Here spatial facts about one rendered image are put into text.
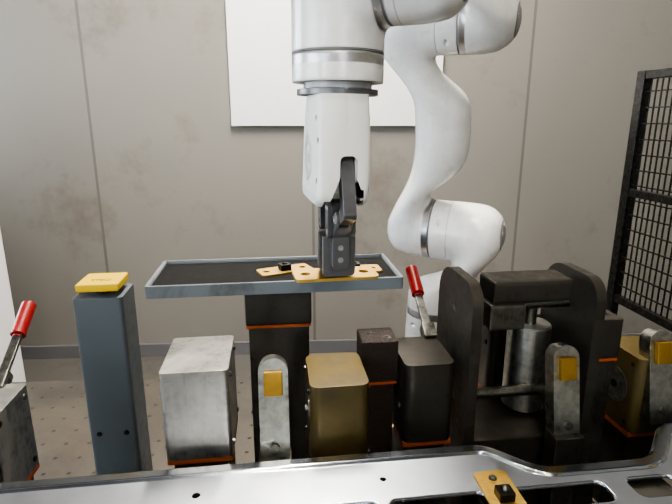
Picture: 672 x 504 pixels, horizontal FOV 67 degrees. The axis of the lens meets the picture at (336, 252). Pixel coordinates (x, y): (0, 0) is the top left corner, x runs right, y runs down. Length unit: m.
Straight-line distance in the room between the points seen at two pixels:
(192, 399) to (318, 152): 0.34
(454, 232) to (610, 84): 2.45
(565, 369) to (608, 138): 2.71
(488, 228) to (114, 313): 0.66
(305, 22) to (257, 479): 0.47
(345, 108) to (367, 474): 0.40
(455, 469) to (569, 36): 2.83
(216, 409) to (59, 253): 2.74
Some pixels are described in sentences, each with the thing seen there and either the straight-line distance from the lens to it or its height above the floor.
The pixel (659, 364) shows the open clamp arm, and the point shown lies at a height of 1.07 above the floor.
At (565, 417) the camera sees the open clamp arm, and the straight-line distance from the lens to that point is 0.76.
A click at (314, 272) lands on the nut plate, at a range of 0.51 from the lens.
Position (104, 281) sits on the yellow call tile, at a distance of 0.82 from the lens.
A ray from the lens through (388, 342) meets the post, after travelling 0.70.
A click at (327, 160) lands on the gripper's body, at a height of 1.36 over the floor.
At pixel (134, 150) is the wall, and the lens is 3.06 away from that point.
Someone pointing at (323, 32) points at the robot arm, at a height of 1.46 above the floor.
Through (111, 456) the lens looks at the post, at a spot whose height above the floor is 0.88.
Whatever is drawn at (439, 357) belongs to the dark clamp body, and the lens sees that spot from 0.71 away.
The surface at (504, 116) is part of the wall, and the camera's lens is 3.10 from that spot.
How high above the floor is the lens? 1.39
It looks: 15 degrees down
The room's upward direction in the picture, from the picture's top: straight up
